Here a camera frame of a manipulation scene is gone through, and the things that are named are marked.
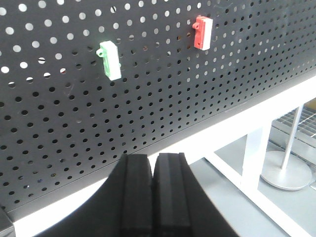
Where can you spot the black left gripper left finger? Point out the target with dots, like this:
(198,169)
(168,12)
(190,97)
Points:
(121,207)

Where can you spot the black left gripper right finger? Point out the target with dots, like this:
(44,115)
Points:
(181,206)

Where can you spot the silver sign stand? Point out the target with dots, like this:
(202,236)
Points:
(284,170)

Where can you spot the white standing desk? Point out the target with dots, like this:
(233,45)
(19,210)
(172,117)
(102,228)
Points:
(252,120)

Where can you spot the metal floor grating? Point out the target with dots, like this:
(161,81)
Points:
(304,145)

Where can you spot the black perforated pegboard panel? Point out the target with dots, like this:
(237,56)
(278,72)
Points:
(61,118)

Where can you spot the green-white rocker switch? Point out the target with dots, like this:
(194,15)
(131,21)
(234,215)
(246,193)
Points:
(108,51)

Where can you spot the red-white rocker switch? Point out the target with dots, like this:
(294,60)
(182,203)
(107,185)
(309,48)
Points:
(203,32)

